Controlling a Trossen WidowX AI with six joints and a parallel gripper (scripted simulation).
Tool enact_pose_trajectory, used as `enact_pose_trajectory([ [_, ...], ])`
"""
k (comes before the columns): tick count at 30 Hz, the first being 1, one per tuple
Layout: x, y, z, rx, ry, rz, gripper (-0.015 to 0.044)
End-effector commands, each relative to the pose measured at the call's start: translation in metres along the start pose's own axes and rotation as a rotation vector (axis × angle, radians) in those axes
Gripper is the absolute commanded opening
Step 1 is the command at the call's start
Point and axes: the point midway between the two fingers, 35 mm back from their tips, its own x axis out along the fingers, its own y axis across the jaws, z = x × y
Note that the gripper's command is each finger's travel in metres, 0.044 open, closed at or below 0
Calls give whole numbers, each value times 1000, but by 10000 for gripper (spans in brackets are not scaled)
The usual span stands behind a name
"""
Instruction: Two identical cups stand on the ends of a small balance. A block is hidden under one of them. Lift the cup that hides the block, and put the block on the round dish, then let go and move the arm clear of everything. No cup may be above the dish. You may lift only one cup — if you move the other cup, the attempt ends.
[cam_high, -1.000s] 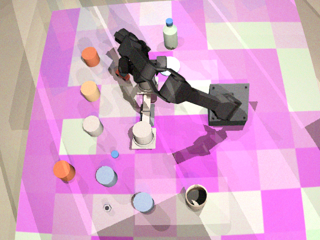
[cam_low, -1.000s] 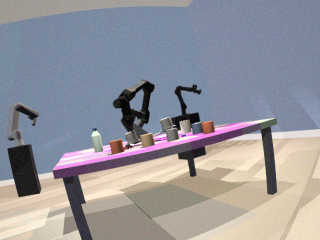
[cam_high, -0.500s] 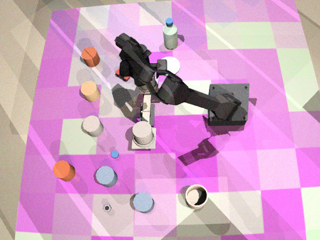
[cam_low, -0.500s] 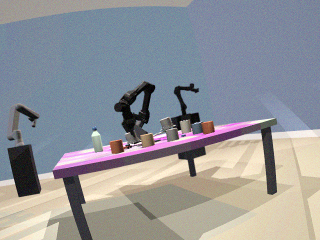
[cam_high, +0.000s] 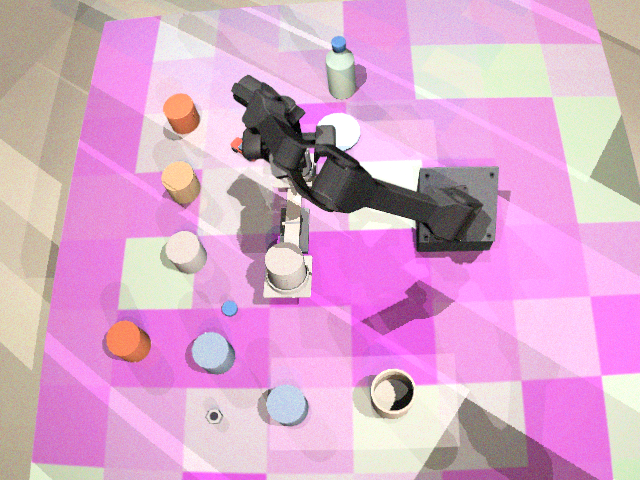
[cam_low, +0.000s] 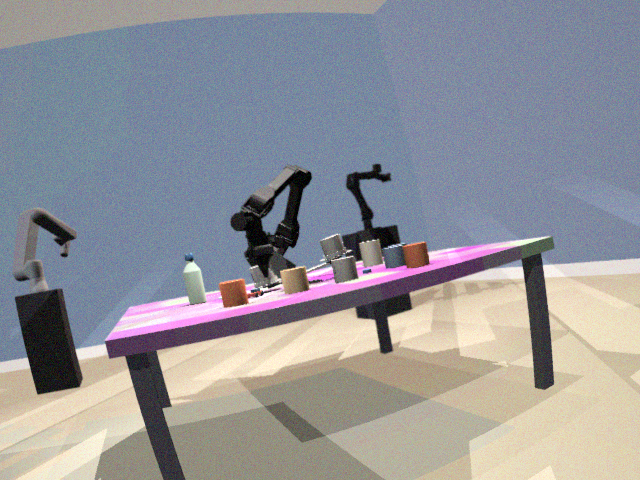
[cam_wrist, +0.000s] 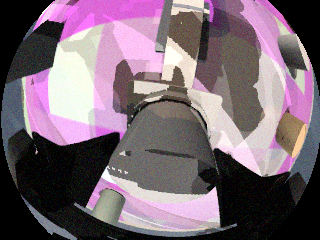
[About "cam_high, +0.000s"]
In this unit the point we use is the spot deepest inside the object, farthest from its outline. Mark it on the white round dish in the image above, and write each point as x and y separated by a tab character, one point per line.
347	130

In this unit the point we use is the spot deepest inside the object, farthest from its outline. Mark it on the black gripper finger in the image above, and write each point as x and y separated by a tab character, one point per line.
316	157
263	157

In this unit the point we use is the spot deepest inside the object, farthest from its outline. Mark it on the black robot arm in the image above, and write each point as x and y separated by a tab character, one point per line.
343	184

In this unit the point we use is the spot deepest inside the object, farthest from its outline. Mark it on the orange cylinder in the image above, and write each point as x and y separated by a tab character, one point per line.
128	341
181	113

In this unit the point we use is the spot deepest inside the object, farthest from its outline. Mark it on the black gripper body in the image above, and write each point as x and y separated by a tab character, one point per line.
253	144

